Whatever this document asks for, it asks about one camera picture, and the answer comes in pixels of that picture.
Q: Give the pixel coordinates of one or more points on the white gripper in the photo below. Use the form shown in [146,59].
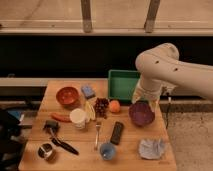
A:
[148,92]

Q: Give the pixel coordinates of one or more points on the orange apple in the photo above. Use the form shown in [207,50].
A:
[114,106]

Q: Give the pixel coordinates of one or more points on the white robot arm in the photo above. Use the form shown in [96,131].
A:
[161,64]

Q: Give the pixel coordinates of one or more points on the green plastic tray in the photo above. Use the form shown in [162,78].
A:
[121,84]

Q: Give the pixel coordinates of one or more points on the purple bowl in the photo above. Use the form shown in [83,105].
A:
[141,114]

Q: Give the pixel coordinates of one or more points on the black remote control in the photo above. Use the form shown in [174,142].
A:
[117,132]

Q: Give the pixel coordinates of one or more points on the dark grapes bunch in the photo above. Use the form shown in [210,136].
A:
[100,107]

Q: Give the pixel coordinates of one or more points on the blue sponge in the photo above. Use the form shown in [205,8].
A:
[88,92]

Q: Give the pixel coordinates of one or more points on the yellow banana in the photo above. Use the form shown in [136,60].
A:
[90,110]

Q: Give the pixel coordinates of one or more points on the silver fork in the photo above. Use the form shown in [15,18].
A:
[98,127]

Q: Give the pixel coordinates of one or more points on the crumpled white cloth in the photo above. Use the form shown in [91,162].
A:
[151,149]

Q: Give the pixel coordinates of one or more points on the blue cup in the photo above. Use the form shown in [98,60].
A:
[107,151]

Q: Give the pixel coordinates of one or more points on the white cup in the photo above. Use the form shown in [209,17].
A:
[78,118]

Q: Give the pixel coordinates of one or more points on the red bowl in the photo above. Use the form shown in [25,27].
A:
[67,96]

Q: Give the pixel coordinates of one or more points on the orange carrot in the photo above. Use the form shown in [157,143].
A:
[59,117]

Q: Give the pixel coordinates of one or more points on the black binder clip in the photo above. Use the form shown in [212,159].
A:
[51,126]

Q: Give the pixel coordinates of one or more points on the round metal tin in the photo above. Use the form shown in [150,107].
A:
[46,152]

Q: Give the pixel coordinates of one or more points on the black bag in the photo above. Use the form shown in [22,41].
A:
[9,149]

